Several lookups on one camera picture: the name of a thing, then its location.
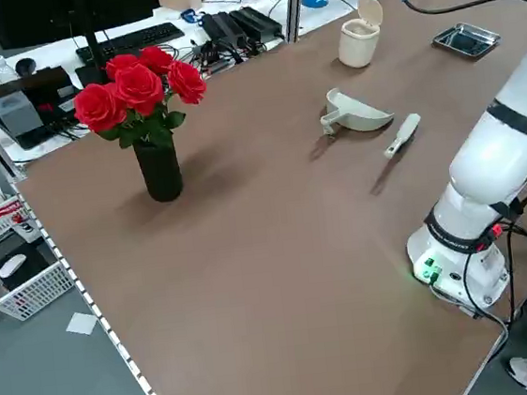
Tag black keyboard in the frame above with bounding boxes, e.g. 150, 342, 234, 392
72, 20, 188, 66

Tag cream hand brush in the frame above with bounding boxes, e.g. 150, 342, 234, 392
379, 112, 427, 160

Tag cream plastic dustpan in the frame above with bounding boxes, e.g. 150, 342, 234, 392
316, 82, 397, 139

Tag white plastic bottle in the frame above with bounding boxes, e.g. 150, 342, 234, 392
0, 52, 18, 85

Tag black power supply box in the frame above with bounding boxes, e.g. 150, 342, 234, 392
200, 9, 249, 50
228, 2, 286, 45

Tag tangled black cable bundle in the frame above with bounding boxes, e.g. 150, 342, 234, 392
166, 33, 256, 82

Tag aluminium divider post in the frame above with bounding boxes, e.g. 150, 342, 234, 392
281, 0, 312, 45

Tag white paper sheet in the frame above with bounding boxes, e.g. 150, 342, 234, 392
64, 310, 101, 339

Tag square metal tray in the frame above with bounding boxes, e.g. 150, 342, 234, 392
429, 17, 505, 68

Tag white plastic basket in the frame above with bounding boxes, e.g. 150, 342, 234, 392
0, 189, 80, 326

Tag red rose bouquet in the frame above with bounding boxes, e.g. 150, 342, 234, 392
68, 39, 214, 155

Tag black cylindrical vase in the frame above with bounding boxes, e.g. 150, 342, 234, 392
131, 134, 186, 205

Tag black monitor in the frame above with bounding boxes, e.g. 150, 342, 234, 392
0, 0, 165, 52

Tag black monitor stand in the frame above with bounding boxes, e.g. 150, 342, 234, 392
64, 0, 113, 89

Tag grey square box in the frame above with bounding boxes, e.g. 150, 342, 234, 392
0, 90, 47, 139

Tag cream bin with flip lid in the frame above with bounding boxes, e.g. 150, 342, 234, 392
331, 0, 390, 71

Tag white computer mouse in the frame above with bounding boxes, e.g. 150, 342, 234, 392
0, 251, 29, 279

